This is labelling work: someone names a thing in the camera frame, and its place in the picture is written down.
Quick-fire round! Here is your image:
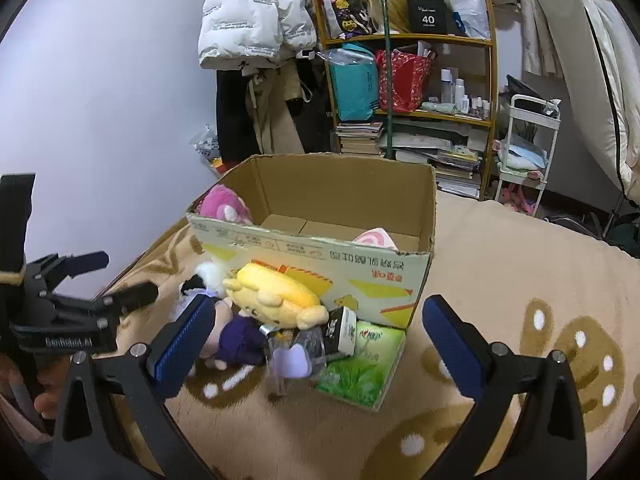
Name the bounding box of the pink plush toy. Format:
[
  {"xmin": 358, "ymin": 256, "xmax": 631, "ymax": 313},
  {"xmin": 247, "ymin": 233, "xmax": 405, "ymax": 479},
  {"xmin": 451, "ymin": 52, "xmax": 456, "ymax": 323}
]
[{"xmin": 196, "ymin": 185, "xmax": 255, "ymax": 226}]

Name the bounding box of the black pink patterned bag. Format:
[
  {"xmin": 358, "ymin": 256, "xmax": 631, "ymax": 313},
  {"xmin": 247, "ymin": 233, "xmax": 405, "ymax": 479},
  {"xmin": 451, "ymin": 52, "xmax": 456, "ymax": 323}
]
[{"xmin": 316, "ymin": 0, "xmax": 376, "ymax": 40}]

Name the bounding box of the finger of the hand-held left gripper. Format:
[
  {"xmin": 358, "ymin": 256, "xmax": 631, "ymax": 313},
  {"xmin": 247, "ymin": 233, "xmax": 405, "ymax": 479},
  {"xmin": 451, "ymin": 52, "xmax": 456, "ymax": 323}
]
[
  {"xmin": 47, "ymin": 281, "xmax": 160, "ymax": 328},
  {"xmin": 25, "ymin": 251, "xmax": 110, "ymax": 293}
]

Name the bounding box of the row of cosmetic bottles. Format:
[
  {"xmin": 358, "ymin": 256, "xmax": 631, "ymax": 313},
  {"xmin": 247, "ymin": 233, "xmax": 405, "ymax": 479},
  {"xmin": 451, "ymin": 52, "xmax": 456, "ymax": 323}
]
[{"xmin": 440, "ymin": 67, "xmax": 491, "ymax": 116}]

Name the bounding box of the dark hanging jacket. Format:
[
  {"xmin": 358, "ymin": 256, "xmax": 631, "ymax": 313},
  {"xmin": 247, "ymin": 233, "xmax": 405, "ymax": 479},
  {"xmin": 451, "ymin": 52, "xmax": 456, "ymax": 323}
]
[{"xmin": 285, "ymin": 52, "xmax": 335, "ymax": 153}]

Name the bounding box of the beige hanging coat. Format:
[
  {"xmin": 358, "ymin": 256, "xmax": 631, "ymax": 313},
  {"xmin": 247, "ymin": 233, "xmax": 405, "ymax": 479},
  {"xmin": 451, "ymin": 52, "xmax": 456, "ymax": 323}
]
[{"xmin": 245, "ymin": 67, "xmax": 306, "ymax": 156}]

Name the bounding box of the black hanging garment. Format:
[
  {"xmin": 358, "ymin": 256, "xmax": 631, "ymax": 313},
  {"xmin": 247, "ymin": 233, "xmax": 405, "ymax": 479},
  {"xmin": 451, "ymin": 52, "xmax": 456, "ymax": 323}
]
[{"xmin": 216, "ymin": 67, "xmax": 261, "ymax": 163}]

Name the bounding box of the white puffer jacket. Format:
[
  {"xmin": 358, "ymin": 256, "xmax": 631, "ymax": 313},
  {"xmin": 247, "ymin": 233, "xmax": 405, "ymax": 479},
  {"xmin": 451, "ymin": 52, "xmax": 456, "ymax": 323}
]
[{"xmin": 197, "ymin": 0, "xmax": 318, "ymax": 68}]

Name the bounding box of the cardboard box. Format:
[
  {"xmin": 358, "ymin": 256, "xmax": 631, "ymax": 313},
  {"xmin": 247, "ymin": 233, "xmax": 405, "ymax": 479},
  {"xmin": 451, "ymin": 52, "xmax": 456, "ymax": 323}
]
[{"xmin": 186, "ymin": 152, "xmax": 438, "ymax": 331}]

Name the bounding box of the clear packet with purple item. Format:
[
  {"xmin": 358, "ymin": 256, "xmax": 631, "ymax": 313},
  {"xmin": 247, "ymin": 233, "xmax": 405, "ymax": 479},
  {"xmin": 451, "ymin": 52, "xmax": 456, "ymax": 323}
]
[{"xmin": 260, "ymin": 325, "xmax": 328, "ymax": 397}]

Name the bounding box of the purple dress plush doll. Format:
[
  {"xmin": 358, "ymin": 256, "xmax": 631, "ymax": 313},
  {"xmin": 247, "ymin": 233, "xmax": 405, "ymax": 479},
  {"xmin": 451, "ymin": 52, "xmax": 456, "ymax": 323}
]
[{"xmin": 177, "ymin": 261, "xmax": 271, "ymax": 371}]

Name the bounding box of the person's left hand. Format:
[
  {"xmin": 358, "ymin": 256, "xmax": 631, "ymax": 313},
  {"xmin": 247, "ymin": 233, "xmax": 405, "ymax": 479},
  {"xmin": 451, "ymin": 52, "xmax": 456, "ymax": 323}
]
[{"xmin": 30, "ymin": 357, "xmax": 68, "ymax": 422}]

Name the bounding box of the white recliner chair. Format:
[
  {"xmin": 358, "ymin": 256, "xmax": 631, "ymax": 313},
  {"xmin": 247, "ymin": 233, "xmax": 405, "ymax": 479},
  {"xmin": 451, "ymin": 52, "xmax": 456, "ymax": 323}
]
[{"xmin": 530, "ymin": 0, "xmax": 640, "ymax": 201}]

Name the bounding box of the beige brown patterned blanket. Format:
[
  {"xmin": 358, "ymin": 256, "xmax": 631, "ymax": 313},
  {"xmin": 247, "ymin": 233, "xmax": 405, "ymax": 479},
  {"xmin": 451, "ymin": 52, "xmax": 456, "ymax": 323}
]
[{"xmin": 95, "ymin": 192, "xmax": 640, "ymax": 480}]

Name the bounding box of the pink white round plush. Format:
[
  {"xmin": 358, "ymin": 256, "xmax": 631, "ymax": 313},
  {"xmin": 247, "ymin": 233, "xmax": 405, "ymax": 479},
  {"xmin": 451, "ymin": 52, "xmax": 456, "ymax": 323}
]
[{"xmin": 352, "ymin": 227, "xmax": 399, "ymax": 253}]

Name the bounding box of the wooden shelf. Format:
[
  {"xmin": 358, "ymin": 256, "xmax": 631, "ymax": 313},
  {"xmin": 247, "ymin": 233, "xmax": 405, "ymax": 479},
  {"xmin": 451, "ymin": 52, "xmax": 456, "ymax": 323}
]
[{"xmin": 312, "ymin": 0, "xmax": 500, "ymax": 201}]

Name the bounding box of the green tissue pack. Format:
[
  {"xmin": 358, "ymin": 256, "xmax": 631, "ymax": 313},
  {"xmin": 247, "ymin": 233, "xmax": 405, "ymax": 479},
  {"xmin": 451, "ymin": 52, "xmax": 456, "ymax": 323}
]
[{"xmin": 315, "ymin": 321, "xmax": 407, "ymax": 410}]

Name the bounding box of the clear plastic bag of toys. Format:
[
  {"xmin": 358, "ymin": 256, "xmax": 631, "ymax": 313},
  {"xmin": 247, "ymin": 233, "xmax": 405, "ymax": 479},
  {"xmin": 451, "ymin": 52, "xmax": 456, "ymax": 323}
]
[{"xmin": 192, "ymin": 125, "xmax": 224, "ymax": 176}]

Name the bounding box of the black box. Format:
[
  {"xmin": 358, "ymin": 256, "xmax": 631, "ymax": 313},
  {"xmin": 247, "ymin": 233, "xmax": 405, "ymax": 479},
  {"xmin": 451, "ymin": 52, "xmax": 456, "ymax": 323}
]
[{"xmin": 406, "ymin": 0, "xmax": 453, "ymax": 36}]

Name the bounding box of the white trolley cart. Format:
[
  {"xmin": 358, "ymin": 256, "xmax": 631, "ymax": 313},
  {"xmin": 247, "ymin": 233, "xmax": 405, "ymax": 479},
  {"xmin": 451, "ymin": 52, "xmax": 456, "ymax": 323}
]
[{"xmin": 492, "ymin": 94, "xmax": 562, "ymax": 216}]

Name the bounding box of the stack of books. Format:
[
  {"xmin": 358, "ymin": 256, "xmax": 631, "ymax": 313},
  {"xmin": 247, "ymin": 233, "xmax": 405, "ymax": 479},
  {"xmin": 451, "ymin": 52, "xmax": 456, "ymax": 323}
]
[{"xmin": 335, "ymin": 121, "xmax": 386, "ymax": 157}]

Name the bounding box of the red patterned bag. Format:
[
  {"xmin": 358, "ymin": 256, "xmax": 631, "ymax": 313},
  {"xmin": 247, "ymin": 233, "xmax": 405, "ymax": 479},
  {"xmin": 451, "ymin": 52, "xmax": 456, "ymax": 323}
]
[{"xmin": 375, "ymin": 47, "xmax": 435, "ymax": 113}]

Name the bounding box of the yellow plush dog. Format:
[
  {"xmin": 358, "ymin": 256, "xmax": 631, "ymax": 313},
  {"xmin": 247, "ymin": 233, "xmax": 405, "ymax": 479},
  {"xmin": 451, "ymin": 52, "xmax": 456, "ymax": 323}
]
[{"xmin": 222, "ymin": 260, "xmax": 330, "ymax": 330}]

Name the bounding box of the teal bag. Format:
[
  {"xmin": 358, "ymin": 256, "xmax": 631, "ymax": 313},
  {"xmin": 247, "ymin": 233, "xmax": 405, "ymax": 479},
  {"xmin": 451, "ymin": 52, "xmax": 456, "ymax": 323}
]
[{"xmin": 327, "ymin": 44, "xmax": 380, "ymax": 122}]

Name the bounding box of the green pole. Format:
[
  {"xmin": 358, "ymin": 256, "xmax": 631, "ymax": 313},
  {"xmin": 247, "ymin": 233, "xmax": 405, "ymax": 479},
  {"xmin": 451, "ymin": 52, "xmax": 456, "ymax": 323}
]
[{"xmin": 375, "ymin": 0, "xmax": 398, "ymax": 161}]

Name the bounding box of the blonde wig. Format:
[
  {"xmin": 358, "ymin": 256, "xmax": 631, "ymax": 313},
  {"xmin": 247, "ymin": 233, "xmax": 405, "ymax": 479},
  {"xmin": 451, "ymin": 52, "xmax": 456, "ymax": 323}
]
[{"xmin": 362, "ymin": 0, "xmax": 413, "ymax": 35}]

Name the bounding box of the black white carton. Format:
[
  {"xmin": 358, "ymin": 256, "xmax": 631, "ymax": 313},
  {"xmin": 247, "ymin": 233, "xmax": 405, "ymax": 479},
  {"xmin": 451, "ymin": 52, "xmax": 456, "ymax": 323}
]
[{"xmin": 322, "ymin": 306, "xmax": 358, "ymax": 356}]

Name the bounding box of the pile of magazines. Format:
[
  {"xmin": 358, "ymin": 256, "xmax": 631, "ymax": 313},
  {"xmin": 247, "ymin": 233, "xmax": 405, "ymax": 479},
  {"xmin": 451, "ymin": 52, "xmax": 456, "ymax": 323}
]
[{"xmin": 385, "ymin": 125, "xmax": 483, "ymax": 198}]

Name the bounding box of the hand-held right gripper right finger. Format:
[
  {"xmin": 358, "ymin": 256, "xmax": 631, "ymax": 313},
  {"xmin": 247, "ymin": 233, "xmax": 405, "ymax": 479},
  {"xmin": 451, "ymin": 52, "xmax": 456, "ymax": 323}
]
[{"xmin": 421, "ymin": 294, "xmax": 588, "ymax": 480}]

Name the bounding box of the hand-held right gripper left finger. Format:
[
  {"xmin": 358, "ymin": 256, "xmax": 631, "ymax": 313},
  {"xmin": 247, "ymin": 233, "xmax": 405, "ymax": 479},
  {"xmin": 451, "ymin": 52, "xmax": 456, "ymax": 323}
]
[{"xmin": 52, "ymin": 294, "xmax": 217, "ymax": 480}]

